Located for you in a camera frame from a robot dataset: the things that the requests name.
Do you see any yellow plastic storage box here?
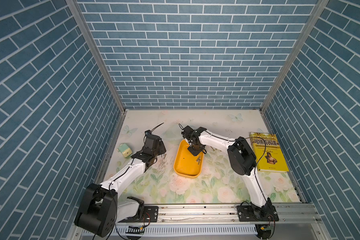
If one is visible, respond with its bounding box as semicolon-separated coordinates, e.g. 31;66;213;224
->
174;140;204;179

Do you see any aluminium mounting rail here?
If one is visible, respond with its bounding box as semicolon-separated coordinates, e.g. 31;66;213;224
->
113;204;322;226

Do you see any small green white box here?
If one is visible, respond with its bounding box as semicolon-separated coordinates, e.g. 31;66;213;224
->
118;143;133;159

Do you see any white slotted cable duct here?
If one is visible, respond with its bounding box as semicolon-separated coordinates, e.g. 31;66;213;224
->
113;224;258;237

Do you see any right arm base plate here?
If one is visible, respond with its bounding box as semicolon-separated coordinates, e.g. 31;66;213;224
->
237;205;279;222

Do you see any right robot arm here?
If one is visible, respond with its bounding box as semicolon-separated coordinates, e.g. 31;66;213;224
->
181;126;279;222

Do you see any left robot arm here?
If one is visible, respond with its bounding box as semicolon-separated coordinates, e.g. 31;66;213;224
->
74;134;166;237

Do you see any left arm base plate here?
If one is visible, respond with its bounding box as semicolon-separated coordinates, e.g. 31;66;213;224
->
125;206;159;224

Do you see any yellow book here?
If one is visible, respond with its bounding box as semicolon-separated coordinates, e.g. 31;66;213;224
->
250;132;289;172

